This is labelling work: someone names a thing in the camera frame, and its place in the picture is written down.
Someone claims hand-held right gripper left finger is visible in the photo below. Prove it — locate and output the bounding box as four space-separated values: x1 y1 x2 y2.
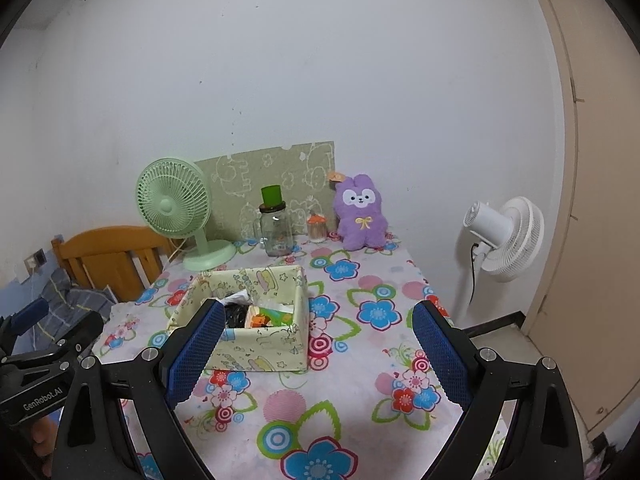
50 297 227 480

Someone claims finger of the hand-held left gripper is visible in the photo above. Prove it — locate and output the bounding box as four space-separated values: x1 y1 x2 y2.
47 310 104 361
0 297 51 356

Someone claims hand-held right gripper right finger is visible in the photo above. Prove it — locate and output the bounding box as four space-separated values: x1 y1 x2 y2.
411 300 586 480

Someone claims black plastic bag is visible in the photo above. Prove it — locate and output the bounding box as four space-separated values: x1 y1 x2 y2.
223 302 253 330

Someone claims yellow printed fabric storage box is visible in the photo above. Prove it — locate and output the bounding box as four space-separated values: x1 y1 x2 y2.
166 265 309 372

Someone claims green juice carton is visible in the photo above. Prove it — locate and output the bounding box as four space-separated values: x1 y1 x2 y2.
250 307 296 330

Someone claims person's left hand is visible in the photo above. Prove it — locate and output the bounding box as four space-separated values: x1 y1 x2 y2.
30 417 59 461

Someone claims grey plaid pillow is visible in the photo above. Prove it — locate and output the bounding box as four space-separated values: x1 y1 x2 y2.
30 267 118 346

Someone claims wooden bed headboard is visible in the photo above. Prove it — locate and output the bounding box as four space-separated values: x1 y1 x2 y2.
51 226 176 303

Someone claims white standing fan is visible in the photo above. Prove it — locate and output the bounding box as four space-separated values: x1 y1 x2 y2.
452 196 545 323

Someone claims glass jar with green lid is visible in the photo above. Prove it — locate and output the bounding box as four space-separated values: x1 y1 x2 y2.
252 185 294 257

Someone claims green desk fan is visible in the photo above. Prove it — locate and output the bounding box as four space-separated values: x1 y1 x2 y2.
136 157 236 272

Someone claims purple plush rabbit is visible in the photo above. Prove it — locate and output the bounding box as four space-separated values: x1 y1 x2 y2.
327 171 388 251

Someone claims cotton swab tub orange lid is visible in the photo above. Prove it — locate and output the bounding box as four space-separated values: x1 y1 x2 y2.
306 212 327 243

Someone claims green patterned board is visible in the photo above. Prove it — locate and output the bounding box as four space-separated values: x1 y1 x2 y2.
194 141 336 241

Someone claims beige door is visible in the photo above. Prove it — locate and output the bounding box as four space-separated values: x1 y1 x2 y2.
520 0 640 436

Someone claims black fan cable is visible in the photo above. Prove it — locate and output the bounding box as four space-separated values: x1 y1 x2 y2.
469 242 482 306

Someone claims white desk fan cable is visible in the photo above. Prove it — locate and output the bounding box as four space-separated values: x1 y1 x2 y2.
167 237 193 263

